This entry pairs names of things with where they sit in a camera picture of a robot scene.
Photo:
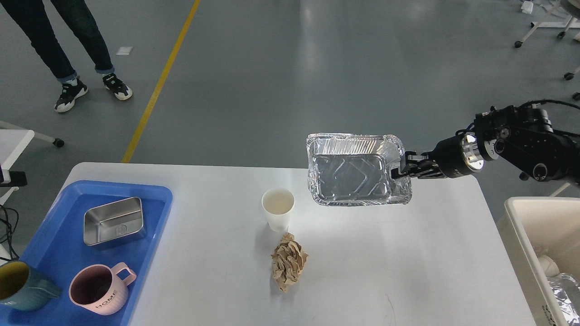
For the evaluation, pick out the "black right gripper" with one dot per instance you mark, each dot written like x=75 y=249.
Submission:
x=453 y=157

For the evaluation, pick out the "aluminium foil tray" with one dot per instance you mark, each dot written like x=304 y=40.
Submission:
x=354 y=170

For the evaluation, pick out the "white paper cup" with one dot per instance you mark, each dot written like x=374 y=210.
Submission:
x=277 y=205

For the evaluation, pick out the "brown paper ball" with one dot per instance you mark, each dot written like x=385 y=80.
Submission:
x=289 y=259

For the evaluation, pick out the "square stainless steel tray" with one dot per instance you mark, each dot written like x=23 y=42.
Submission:
x=113 y=224

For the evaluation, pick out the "pink mug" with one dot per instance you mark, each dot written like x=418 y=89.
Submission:
x=101 y=289

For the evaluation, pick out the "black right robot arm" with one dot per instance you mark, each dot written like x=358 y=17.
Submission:
x=522 y=135

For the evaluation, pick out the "beige plastic bin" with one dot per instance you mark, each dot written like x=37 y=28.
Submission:
x=533 y=226

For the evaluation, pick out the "white object in bin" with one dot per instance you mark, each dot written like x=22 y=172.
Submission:
x=548 y=265

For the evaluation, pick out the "white chair legs with castors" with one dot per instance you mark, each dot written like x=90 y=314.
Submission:
x=572 y=9

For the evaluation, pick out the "crumpled foil in bin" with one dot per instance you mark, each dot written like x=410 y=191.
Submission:
x=565 y=288

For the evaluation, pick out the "white paper scrap on floor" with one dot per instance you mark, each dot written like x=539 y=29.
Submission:
x=124 y=50

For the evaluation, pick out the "blue plastic tray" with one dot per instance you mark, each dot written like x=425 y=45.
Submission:
x=57 y=249

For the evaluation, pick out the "white side table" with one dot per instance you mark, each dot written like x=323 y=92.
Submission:
x=12 y=144

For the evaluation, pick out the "teal and yellow mug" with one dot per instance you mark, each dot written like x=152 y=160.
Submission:
x=25 y=288

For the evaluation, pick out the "grey office chair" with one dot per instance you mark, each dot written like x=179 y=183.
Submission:
x=58 y=142

